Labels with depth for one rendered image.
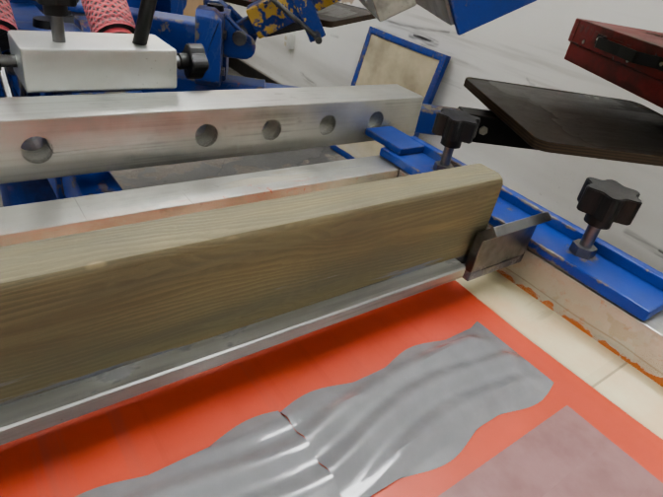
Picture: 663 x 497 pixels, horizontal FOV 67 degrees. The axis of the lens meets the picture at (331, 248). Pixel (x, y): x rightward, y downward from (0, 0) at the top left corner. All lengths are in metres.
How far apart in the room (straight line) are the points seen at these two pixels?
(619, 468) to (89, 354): 0.30
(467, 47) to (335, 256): 2.47
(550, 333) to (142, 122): 0.37
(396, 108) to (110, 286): 0.44
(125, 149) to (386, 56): 2.65
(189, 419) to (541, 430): 0.21
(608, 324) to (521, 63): 2.17
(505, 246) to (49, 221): 0.34
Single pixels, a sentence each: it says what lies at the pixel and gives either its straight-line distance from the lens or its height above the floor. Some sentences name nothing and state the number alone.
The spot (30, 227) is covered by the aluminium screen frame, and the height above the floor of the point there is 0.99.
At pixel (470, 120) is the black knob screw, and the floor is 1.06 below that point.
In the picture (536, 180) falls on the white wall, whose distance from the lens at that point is 2.52.
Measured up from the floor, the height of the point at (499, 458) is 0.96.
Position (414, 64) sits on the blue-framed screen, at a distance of 2.89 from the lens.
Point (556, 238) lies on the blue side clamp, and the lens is 0.47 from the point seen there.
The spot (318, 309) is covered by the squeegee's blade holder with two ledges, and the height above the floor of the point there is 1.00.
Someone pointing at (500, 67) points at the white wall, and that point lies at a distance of 2.61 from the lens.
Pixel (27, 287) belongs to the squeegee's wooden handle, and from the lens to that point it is 0.23.
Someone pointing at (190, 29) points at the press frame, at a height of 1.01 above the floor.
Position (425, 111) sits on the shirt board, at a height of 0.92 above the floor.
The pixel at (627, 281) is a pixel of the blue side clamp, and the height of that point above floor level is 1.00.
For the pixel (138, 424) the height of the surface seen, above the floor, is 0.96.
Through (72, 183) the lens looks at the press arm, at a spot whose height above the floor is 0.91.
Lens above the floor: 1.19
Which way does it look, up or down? 32 degrees down
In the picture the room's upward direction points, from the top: 11 degrees clockwise
